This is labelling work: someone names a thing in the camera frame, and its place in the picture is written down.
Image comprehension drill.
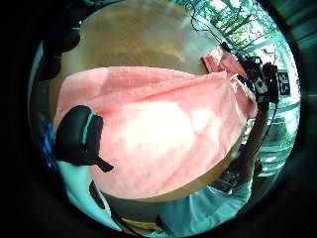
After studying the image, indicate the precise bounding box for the pink cloth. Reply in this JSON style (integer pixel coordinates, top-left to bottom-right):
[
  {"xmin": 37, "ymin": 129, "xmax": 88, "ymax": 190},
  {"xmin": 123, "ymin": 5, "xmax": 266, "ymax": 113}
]
[{"xmin": 53, "ymin": 45, "xmax": 259, "ymax": 201}]

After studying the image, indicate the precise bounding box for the blue object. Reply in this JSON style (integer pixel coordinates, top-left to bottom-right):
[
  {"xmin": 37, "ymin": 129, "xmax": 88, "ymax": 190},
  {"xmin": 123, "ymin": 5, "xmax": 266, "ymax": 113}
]
[{"xmin": 41, "ymin": 122, "xmax": 56, "ymax": 168}]

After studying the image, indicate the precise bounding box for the white marker cube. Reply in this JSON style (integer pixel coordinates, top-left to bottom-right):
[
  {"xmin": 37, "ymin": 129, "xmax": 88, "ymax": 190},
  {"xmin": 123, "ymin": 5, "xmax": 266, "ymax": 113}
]
[{"xmin": 276, "ymin": 68, "xmax": 292, "ymax": 97}]

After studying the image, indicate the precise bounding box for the the person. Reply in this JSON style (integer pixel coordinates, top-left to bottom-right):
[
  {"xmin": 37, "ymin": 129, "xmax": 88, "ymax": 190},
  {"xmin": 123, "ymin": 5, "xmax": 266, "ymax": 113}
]
[{"xmin": 108, "ymin": 165, "xmax": 264, "ymax": 238}]

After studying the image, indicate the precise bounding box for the thin black glove cable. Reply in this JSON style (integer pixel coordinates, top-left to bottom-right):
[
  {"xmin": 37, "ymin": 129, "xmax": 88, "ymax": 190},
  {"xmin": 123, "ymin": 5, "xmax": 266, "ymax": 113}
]
[{"xmin": 242, "ymin": 100, "xmax": 279, "ymax": 160}]

